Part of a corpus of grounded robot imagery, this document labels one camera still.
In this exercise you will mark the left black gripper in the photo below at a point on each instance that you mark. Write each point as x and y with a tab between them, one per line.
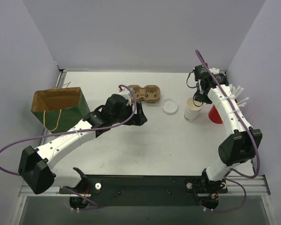
136	113

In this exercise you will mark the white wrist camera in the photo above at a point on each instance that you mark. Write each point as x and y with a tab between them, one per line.
217	71
126	94

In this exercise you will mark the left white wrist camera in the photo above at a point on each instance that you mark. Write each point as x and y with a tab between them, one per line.
126	94

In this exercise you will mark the white wrapped straws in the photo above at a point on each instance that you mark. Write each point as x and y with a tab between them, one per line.
236	92

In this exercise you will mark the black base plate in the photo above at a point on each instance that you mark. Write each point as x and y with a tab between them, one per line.
113	190

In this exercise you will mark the red cup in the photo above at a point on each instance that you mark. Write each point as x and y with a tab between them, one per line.
214	115

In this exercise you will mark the green paper bag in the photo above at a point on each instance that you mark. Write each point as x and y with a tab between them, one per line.
59	109

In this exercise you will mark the clear plastic lid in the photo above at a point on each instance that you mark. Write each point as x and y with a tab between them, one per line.
169	106

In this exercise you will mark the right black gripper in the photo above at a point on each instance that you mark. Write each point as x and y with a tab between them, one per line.
202	93

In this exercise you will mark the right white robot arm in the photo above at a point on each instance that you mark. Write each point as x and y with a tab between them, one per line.
242	140

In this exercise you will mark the white paper cups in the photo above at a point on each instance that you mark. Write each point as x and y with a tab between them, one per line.
191	112

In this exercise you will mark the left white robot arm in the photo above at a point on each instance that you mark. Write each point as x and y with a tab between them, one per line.
37	164

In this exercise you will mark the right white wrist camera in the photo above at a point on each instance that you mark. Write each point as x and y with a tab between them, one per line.
217	71

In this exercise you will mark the aluminium rail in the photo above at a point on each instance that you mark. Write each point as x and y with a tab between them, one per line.
255	187

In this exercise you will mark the brown cardboard cup carrier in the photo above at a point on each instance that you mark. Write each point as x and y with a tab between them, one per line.
148	94

